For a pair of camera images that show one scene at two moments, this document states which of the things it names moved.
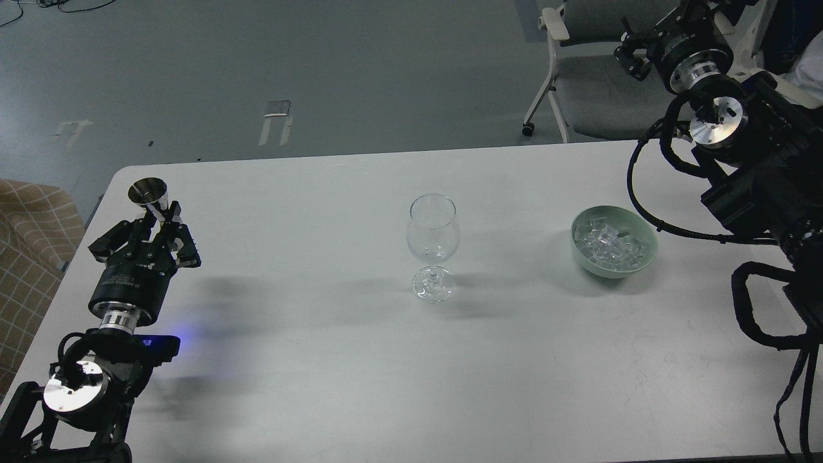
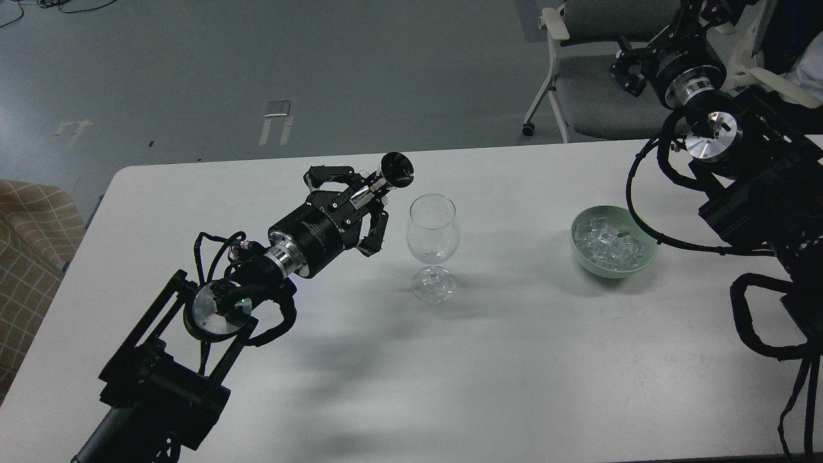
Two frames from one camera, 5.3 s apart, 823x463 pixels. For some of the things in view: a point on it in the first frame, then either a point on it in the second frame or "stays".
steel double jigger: x=152 y=193 to x=397 y=170
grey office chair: x=592 y=95 stays
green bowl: x=611 y=242 stays
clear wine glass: x=433 y=235 stays
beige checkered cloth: x=40 y=234 stays
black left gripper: x=130 y=287 to x=324 y=225
